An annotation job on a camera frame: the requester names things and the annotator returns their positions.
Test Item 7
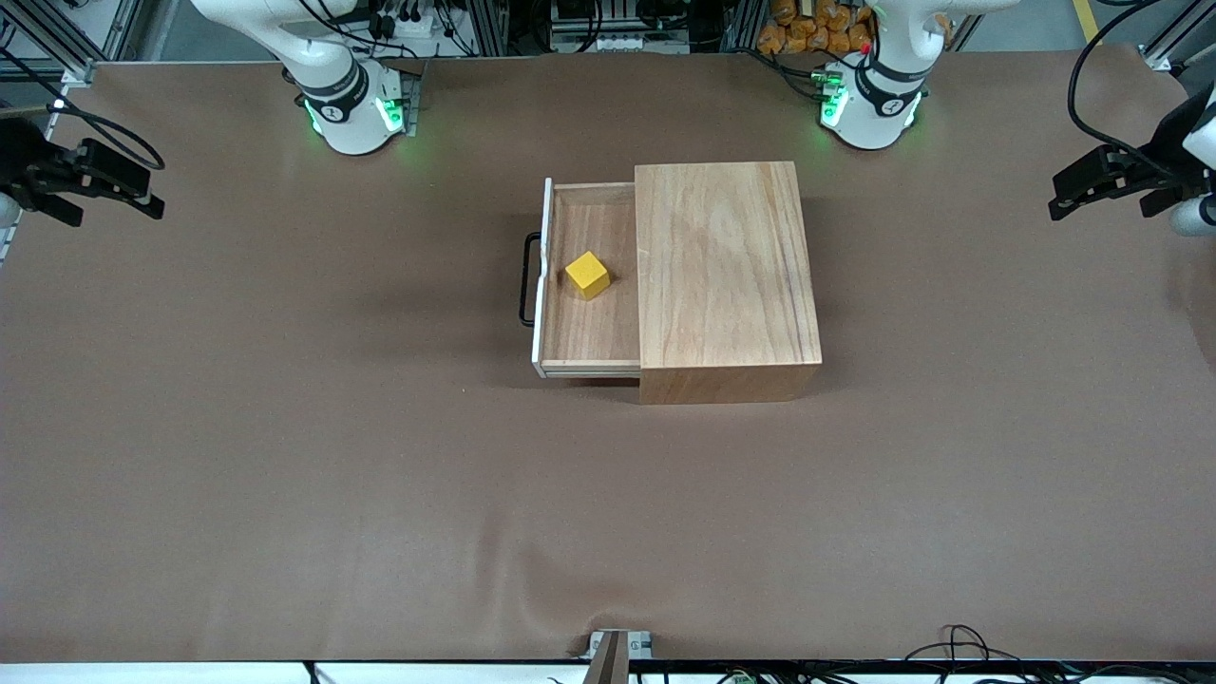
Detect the yellow cube block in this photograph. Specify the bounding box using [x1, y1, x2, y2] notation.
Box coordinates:
[564, 251, 612, 301]

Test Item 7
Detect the wooden drawer with black handle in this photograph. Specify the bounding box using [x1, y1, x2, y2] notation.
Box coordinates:
[518, 177, 644, 380]

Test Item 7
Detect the wooden drawer cabinet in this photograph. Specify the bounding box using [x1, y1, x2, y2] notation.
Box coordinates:
[634, 161, 825, 406]

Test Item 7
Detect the pile of orange objects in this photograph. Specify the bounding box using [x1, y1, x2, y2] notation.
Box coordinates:
[757, 0, 877, 56]

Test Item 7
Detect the brown table cover sheet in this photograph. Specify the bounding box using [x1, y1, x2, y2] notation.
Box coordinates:
[0, 43, 1216, 663]

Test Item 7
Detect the white power strip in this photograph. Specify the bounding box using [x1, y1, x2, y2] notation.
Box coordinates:
[560, 31, 687, 55]

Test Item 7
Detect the metal table edge clamp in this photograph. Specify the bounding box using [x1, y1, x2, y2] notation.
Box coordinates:
[581, 630, 654, 684]

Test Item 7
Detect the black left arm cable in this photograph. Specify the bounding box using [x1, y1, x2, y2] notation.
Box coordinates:
[1066, 0, 1171, 174]

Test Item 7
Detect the aluminium frame profile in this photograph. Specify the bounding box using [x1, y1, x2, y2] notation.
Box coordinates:
[0, 0, 98, 85]
[1143, 0, 1216, 75]

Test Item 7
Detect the black looped cable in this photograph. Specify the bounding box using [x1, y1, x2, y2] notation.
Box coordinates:
[902, 624, 1216, 684]

